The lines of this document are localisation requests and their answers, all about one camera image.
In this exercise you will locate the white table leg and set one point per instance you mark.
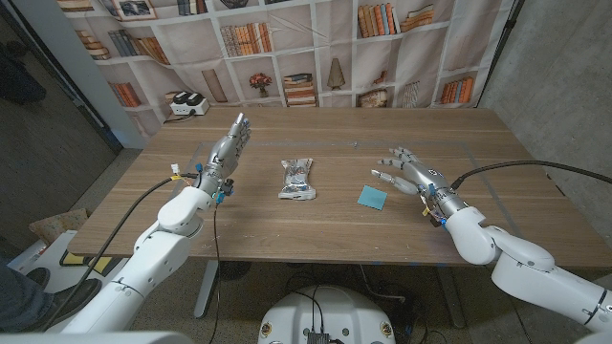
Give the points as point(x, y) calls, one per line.
point(206, 286)
point(450, 296)

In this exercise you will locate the patterned beige cushion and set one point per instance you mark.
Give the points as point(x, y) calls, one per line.
point(59, 224)

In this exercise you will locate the black backdrop stand pole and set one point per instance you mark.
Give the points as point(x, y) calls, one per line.
point(502, 48)

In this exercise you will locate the person's leg with dark shoes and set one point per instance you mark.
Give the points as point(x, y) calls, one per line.
point(28, 301)

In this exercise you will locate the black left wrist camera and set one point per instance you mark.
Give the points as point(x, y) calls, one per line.
point(225, 188)

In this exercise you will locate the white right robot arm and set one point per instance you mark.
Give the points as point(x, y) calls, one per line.
point(526, 267)

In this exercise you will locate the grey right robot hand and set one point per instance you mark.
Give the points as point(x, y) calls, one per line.
point(421, 177)

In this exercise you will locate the white and yellow floor board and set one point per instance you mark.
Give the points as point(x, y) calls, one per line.
point(52, 260)

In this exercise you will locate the printed bookshelf backdrop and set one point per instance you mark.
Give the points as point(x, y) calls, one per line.
point(311, 57)

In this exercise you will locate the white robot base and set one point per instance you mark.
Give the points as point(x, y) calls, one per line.
point(330, 310)

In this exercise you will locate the silver snack package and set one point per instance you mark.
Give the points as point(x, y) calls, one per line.
point(297, 179)

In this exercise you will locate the white charger with black batteries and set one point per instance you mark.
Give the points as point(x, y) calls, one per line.
point(190, 104)

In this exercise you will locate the blue square sponge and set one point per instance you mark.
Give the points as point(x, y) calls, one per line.
point(372, 197)

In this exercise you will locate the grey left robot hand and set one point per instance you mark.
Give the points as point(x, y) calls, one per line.
point(225, 155)

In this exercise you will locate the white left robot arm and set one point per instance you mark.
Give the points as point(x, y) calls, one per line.
point(153, 258)

